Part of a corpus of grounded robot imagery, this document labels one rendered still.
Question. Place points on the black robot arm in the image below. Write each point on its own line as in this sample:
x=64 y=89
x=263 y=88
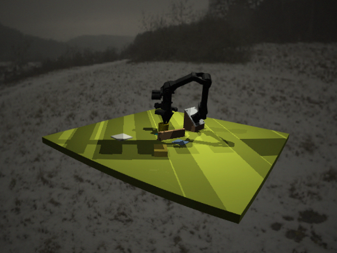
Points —
x=170 y=86

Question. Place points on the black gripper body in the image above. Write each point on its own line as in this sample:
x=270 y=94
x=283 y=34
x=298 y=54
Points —
x=166 y=108

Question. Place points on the yellow block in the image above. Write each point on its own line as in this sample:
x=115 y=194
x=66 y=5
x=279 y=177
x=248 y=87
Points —
x=160 y=150

